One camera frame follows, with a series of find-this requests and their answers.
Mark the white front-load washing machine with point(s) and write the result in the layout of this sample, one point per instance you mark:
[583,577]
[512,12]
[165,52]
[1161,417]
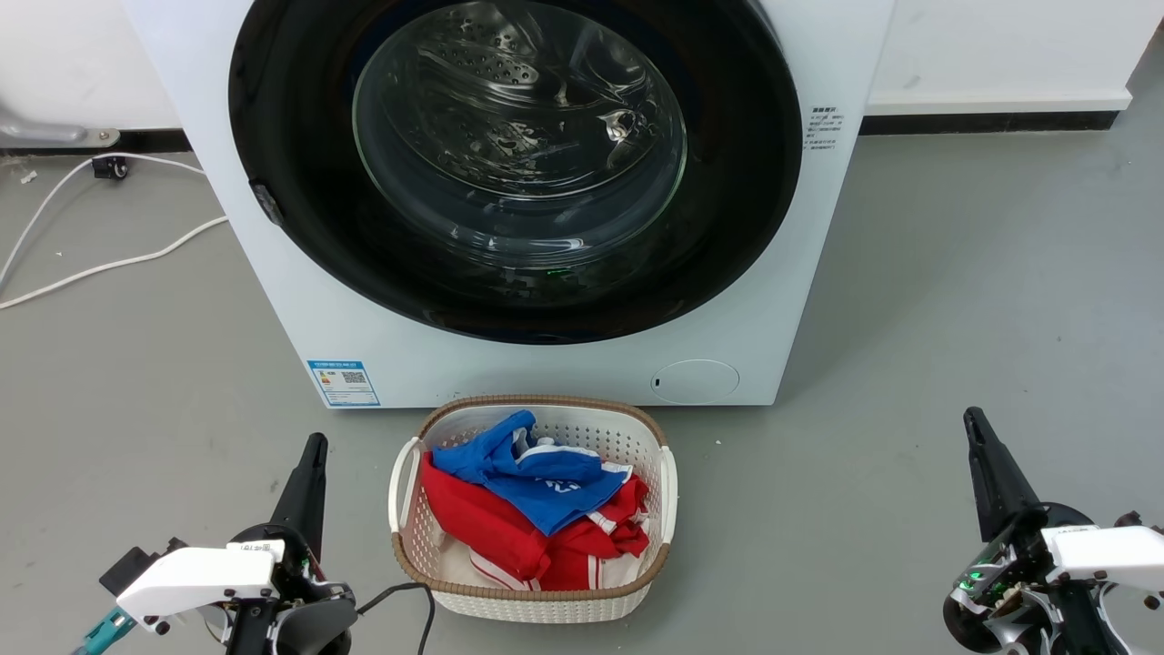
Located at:
[546,373]

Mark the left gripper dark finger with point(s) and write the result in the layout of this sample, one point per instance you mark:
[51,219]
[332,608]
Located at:
[296,505]
[316,509]

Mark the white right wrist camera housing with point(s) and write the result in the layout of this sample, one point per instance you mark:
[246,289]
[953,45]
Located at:
[1109,555]

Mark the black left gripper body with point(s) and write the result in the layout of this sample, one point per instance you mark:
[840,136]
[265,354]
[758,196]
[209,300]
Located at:
[309,628]

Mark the white woven-rim laundry basket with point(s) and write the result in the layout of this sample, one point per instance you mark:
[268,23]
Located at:
[546,602]

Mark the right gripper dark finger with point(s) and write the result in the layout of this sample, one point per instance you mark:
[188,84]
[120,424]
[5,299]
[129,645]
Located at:
[1008,496]
[982,491]

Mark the round white filter cover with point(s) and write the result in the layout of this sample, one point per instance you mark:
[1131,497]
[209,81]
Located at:
[696,382]

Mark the small printed text label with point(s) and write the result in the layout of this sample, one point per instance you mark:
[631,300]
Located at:
[824,127]

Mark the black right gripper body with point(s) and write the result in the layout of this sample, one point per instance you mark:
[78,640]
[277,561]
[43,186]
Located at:
[1000,591]

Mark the red garment with white stripes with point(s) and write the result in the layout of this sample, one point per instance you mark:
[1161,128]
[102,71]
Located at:
[482,523]

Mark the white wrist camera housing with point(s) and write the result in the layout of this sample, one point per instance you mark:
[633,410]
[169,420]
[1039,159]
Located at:
[200,578]
[1109,555]

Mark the black round glass washer door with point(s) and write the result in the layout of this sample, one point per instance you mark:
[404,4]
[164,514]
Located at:
[291,91]

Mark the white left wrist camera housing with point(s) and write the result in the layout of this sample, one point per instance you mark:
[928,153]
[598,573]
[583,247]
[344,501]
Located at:
[200,578]

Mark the blue garment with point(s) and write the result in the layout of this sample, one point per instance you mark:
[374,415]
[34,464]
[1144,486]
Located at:
[546,496]

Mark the blue energy label sticker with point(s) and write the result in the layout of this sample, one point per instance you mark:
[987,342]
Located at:
[344,384]

